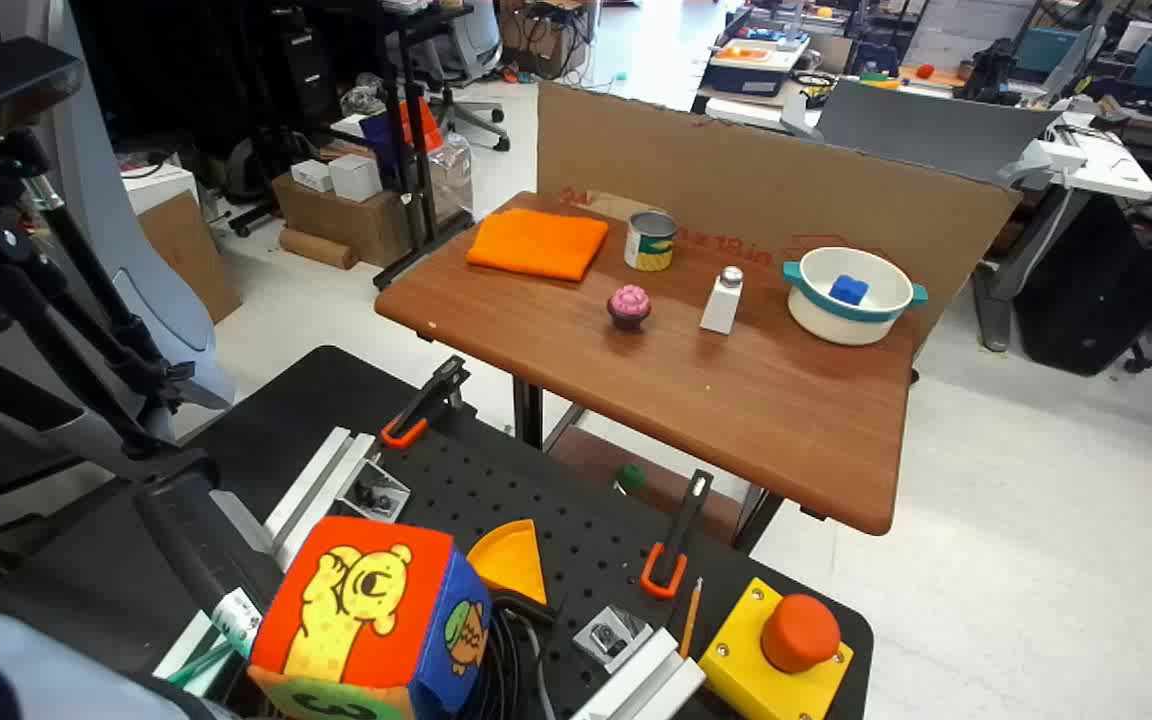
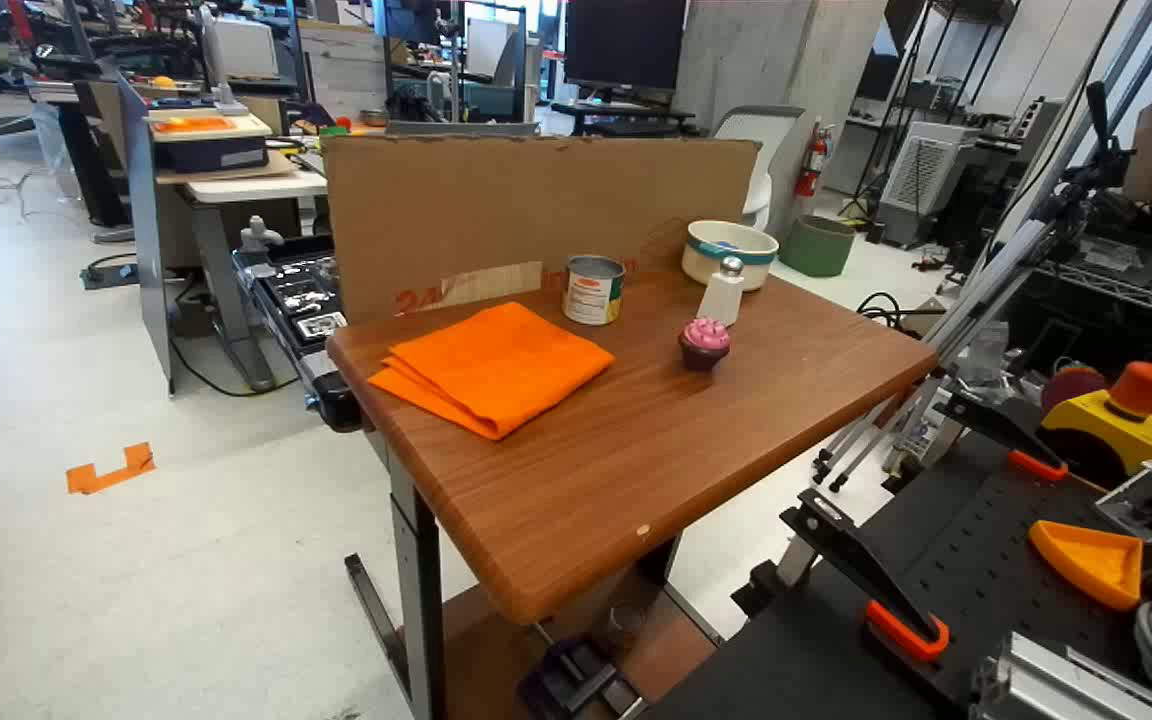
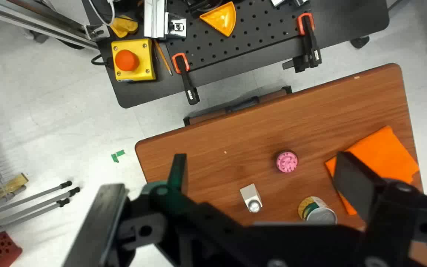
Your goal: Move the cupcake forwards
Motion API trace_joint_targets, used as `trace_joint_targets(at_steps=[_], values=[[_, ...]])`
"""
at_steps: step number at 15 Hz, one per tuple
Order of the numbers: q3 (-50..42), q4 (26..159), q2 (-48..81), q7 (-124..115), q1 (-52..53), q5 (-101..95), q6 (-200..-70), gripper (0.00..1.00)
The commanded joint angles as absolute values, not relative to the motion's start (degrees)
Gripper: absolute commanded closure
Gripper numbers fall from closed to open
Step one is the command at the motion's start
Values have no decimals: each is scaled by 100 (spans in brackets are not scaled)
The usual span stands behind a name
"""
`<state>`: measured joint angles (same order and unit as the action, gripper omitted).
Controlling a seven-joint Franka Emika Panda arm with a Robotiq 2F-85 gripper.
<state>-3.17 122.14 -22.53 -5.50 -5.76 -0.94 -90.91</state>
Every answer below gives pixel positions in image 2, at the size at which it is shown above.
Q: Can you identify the white ceramic bowl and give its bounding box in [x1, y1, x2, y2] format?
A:
[679, 215, 784, 297]

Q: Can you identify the black cluttered rail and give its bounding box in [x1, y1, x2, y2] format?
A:
[234, 215, 373, 435]

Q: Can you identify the black computer monitor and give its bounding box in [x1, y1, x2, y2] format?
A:
[562, 0, 688, 95]

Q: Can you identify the white salt shaker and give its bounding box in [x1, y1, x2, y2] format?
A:
[695, 252, 751, 334]

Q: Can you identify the black metal table frame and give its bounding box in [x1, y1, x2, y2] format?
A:
[341, 435, 455, 720]

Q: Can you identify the dark red ball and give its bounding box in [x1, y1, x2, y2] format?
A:
[1036, 360, 1113, 416]

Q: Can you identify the silver aluminium extrusion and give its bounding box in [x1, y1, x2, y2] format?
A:
[967, 627, 1152, 720]

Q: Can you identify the white spray bottle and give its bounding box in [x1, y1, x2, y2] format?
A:
[794, 119, 838, 203]

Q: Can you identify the black box with orange top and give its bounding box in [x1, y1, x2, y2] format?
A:
[145, 106, 278, 178]

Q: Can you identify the grey office desk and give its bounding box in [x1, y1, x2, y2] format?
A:
[118, 75, 331, 395]

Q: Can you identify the green waste bin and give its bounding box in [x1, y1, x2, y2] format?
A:
[777, 211, 860, 279]

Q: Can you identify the small tin can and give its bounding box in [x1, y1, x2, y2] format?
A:
[562, 252, 628, 334]

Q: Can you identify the orange floor tape marker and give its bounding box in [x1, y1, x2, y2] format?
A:
[66, 439, 159, 501]

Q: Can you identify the folded orange cloth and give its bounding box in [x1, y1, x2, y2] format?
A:
[364, 300, 621, 445]

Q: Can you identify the orange triangular plastic piece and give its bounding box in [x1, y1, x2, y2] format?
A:
[1024, 516, 1149, 618]

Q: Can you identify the brown cardboard panel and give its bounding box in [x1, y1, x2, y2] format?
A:
[320, 131, 764, 334]

